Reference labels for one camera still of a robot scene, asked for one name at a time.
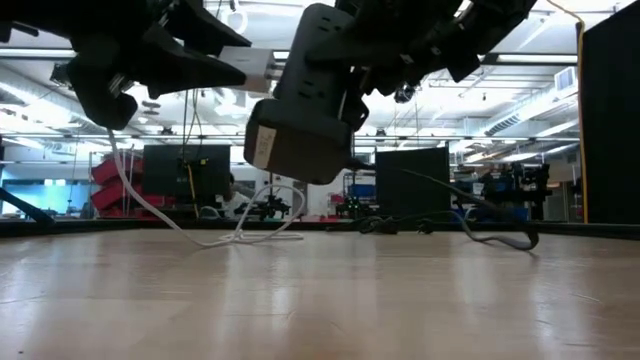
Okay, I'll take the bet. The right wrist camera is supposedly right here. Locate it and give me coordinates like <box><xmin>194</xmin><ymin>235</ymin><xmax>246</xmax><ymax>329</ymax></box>
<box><xmin>393</xmin><ymin>83</ymin><xmax>417</xmax><ymax>105</ymax></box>

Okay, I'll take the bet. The yellow hanging cable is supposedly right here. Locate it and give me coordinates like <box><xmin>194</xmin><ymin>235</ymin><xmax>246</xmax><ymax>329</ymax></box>
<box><xmin>544</xmin><ymin>0</ymin><xmax>590</xmax><ymax>225</ymax></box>
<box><xmin>185</xmin><ymin>162</ymin><xmax>200</xmax><ymax>220</ymax></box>

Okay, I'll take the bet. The black square panel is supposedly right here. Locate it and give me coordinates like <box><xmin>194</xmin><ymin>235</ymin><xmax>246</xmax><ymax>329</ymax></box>
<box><xmin>374</xmin><ymin>147</ymin><xmax>451</xmax><ymax>219</ymax></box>
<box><xmin>142</xmin><ymin>144</ymin><xmax>232</xmax><ymax>211</ymax></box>

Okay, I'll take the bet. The long ceiling light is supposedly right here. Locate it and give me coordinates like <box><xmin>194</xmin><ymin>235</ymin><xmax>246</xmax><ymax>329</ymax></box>
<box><xmin>482</xmin><ymin>52</ymin><xmax>580</xmax><ymax>65</ymax></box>
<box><xmin>0</xmin><ymin>47</ymin><xmax>77</xmax><ymax>60</ymax></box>

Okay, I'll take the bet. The black power strip cord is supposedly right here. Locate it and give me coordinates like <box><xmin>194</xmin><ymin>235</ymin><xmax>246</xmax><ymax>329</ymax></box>
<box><xmin>324</xmin><ymin>158</ymin><xmax>541</xmax><ymax>252</ymax></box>

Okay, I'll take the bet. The black tower power strip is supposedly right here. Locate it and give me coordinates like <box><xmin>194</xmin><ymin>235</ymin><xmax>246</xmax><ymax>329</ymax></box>
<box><xmin>243</xmin><ymin>2</ymin><xmax>372</xmax><ymax>186</ymax></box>

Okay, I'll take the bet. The blue crate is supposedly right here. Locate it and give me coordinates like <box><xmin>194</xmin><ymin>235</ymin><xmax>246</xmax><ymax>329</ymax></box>
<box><xmin>348</xmin><ymin>183</ymin><xmax>377</xmax><ymax>200</ymax></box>

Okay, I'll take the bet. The black enclosure curtain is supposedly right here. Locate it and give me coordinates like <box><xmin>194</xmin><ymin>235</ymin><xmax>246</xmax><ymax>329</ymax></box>
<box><xmin>581</xmin><ymin>0</ymin><xmax>640</xmax><ymax>225</ymax></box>

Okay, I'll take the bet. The white ceiling vent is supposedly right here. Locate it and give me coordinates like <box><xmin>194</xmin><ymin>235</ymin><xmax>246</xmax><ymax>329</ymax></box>
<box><xmin>553</xmin><ymin>67</ymin><xmax>577</xmax><ymax>94</ymax></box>

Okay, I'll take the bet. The black background robot rig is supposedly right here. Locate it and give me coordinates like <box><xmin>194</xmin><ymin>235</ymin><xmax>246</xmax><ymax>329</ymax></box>
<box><xmin>249</xmin><ymin>192</ymin><xmax>292</xmax><ymax>221</ymax></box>
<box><xmin>339</xmin><ymin>196</ymin><xmax>374</xmax><ymax>220</ymax></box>
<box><xmin>479</xmin><ymin>162</ymin><xmax>551</xmax><ymax>221</ymax></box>

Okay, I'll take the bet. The red cloth cover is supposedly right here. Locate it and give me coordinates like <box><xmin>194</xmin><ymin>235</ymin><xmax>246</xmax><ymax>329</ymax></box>
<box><xmin>91</xmin><ymin>152</ymin><xmax>169</xmax><ymax>219</ymax></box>

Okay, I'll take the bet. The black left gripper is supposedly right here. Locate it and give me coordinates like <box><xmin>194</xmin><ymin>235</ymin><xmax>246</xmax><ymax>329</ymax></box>
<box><xmin>29</xmin><ymin>0</ymin><xmax>252</xmax><ymax>131</ymax></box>

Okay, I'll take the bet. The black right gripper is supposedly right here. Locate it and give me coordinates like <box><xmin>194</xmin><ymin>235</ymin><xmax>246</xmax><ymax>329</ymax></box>
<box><xmin>305</xmin><ymin>0</ymin><xmax>539</xmax><ymax>132</ymax></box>

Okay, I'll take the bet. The white wall charger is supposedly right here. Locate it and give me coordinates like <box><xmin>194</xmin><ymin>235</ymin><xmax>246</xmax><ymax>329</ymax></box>
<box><xmin>218</xmin><ymin>46</ymin><xmax>277</xmax><ymax>95</ymax></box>

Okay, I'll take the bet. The white USB cable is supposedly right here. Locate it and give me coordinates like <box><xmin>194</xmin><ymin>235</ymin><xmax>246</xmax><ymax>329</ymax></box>
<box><xmin>106</xmin><ymin>128</ymin><xmax>307</xmax><ymax>249</ymax></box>

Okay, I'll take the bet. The person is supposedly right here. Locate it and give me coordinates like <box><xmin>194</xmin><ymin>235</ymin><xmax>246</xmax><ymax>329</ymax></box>
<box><xmin>219</xmin><ymin>172</ymin><xmax>251</xmax><ymax>219</ymax></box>

